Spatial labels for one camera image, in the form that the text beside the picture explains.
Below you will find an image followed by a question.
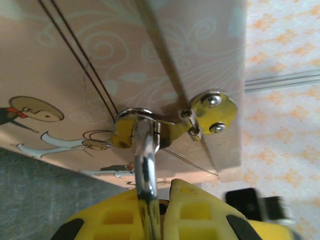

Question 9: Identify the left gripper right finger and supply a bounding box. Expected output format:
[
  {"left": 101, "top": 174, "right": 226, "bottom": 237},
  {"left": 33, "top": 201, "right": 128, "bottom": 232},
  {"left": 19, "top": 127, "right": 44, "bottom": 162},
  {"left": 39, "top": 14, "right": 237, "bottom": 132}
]
[{"left": 159, "top": 178, "right": 304, "bottom": 240}]

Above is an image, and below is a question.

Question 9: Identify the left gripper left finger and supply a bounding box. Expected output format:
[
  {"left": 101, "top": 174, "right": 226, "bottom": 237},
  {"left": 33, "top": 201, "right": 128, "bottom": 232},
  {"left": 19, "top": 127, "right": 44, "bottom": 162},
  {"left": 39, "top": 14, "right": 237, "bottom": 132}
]
[{"left": 50, "top": 188, "right": 169, "bottom": 240}]

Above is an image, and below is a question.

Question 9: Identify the pink cartoon tin box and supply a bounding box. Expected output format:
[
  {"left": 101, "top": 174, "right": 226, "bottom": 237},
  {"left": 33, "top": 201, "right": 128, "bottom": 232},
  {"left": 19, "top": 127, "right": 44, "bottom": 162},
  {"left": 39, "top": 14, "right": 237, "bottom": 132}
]
[{"left": 0, "top": 0, "right": 248, "bottom": 191}]

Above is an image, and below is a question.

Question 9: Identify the thin black cord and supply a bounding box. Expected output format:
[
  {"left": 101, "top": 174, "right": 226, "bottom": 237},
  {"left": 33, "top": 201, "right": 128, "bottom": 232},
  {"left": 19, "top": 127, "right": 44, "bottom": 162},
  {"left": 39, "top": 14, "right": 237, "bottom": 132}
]
[{"left": 37, "top": 0, "right": 120, "bottom": 124}]

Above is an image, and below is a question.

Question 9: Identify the aluminium frame post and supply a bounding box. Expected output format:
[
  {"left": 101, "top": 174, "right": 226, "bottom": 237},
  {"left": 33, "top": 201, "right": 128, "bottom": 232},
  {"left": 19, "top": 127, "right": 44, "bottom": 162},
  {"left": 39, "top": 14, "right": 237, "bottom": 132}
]
[{"left": 244, "top": 70, "right": 320, "bottom": 94}]

